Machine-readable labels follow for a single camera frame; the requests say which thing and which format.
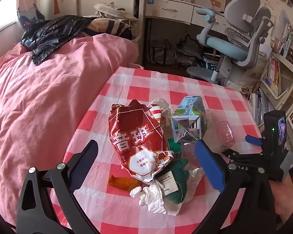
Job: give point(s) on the red white striped wrapper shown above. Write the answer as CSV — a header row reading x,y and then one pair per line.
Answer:
x,y
157,111

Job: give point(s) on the row of upright books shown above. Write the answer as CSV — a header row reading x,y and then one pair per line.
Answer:
x,y
274,75

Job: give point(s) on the white book rack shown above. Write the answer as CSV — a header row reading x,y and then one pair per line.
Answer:
x,y
289,78

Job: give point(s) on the pile of papers and booklets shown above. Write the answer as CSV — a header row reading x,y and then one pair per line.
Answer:
x,y
261,107

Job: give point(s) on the beige black striped cloth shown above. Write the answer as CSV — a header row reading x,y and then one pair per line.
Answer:
x,y
107,26

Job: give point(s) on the clear plastic bottle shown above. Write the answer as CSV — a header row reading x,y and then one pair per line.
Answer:
x,y
222,136

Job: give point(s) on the white desk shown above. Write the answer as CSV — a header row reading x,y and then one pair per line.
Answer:
x,y
142,17

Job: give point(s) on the books on wall shelf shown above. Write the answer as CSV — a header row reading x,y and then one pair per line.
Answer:
x,y
287,39

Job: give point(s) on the narrow white desk drawer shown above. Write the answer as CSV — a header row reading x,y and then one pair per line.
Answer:
x,y
197,19

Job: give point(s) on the person's right hand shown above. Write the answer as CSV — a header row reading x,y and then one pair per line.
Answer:
x,y
284,197

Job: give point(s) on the orange peel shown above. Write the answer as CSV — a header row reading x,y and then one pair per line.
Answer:
x,y
122,182

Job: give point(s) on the green cloth with white tag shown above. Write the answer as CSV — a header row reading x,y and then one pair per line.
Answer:
x,y
179,178

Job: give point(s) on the red white checked tablecloth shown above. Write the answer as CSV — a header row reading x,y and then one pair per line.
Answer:
x,y
141,82

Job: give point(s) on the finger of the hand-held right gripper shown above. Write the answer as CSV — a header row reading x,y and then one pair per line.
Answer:
x,y
253,140
234,154

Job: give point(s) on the crumpled clear plastic bag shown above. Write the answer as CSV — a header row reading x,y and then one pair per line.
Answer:
x,y
188,53

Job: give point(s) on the wide white desk drawer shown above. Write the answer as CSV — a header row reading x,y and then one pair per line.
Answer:
x,y
169,8

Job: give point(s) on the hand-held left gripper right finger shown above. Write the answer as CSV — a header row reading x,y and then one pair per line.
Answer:
x,y
210,165

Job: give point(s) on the pink duvet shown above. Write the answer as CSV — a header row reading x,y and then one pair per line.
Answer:
x,y
39,102

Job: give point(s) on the white tissue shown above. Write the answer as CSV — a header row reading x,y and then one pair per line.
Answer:
x,y
195,175
151,197

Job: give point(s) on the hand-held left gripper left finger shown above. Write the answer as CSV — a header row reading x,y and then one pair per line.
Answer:
x,y
88,156

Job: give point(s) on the black plastic bag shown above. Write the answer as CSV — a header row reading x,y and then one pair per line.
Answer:
x,y
51,34

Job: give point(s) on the clear bag with black trim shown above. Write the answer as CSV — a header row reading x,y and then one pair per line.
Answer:
x,y
161,53

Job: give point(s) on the blue white milk carton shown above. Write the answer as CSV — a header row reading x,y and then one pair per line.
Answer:
x,y
188,126

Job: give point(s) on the beige tote bag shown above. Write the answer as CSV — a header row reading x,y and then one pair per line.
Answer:
x,y
251,75

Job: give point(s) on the red snack bag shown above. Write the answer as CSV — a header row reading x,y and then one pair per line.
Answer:
x,y
134,136

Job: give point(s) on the blue white box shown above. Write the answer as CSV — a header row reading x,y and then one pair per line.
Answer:
x,y
211,64

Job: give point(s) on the grey blue office chair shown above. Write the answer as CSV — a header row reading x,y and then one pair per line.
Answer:
x,y
241,7

